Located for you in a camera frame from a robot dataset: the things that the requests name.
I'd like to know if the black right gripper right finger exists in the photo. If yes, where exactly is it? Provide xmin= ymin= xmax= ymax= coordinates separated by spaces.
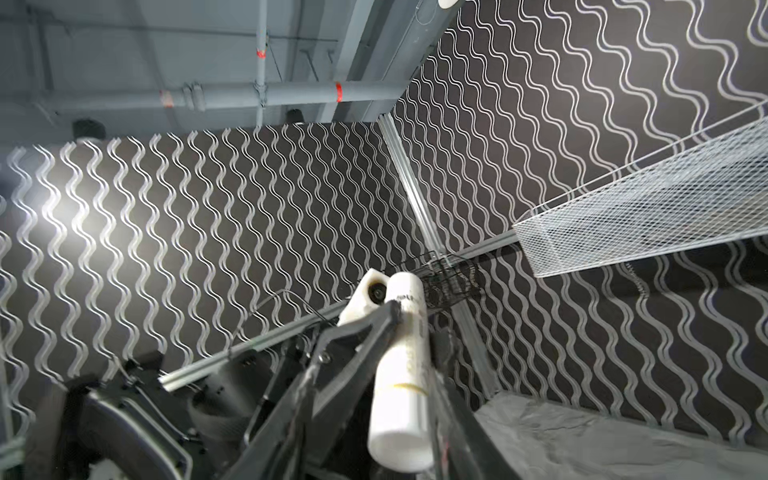
xmin=427 ymin=330 xmax=520 ymax=479

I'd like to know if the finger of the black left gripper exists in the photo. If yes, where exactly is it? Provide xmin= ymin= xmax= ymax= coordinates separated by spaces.
xmin=288 ymin=300 xmax=403 ymax=456

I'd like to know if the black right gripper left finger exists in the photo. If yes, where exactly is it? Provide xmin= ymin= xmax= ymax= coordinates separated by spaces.
xmin=223 ymin=361 xmax=336 ymax=479

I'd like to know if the white glue stick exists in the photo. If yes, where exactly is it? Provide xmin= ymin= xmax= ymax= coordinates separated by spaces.
xmin=367 ymin=272 xmax=434 ymax=474

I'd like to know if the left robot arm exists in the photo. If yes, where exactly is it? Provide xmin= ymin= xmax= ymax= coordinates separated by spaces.
xmin=22 ymin=301 xmax=404 ymax=479

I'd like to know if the grey ceiling pipe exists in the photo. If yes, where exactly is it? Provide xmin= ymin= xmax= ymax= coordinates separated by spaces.
xmin=42 ymin=81 xmax=407 ymax=113

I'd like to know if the black wire basket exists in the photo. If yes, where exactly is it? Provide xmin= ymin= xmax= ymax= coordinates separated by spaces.
xmin=388 ymin=250 xmax=481 ymax=313

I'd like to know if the white wire mesh basket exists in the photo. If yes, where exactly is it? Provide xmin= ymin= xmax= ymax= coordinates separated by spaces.
xmin=514 ymin=102 xmax=767 ymax=277

